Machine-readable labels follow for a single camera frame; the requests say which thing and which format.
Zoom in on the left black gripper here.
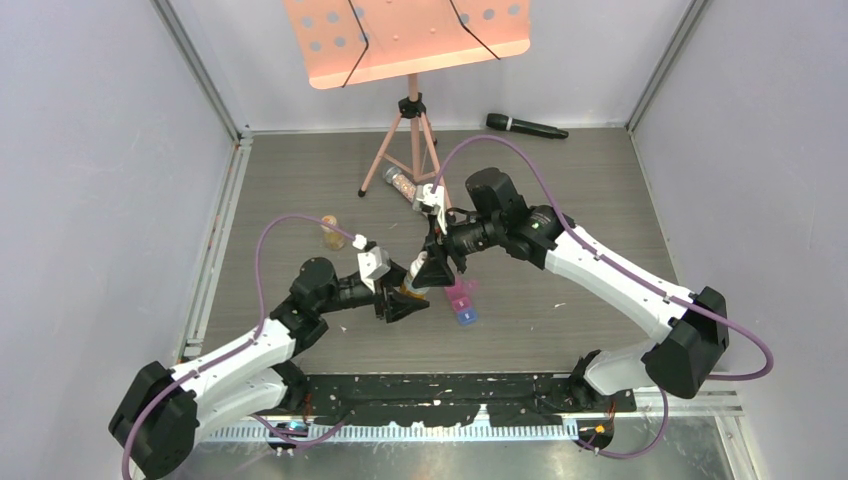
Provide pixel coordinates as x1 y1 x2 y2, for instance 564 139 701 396
316 260 428 321

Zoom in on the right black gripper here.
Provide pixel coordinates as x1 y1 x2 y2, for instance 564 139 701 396
413 211 503 289

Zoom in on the white vitamin pill bottle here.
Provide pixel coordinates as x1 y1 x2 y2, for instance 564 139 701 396
400 251 429 299

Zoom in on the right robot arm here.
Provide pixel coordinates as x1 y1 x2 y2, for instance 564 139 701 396
410 167 729 411

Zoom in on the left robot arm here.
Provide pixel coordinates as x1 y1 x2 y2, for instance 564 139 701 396
108 253 429 479

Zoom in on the pink blue weekly pill organizer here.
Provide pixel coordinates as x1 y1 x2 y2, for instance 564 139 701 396
443 277 479 326

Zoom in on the small amber pill bottle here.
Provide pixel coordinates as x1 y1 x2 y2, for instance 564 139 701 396
321 215 346 251

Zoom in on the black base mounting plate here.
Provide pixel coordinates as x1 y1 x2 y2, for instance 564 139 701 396
295 373 637 427

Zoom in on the black microphone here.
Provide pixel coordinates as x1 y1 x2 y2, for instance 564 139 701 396
485 113 570 140

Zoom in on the pink music stand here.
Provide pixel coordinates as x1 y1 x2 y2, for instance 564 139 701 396
283 0 531 197

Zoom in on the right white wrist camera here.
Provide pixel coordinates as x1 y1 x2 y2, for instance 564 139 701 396
412 184 447 231

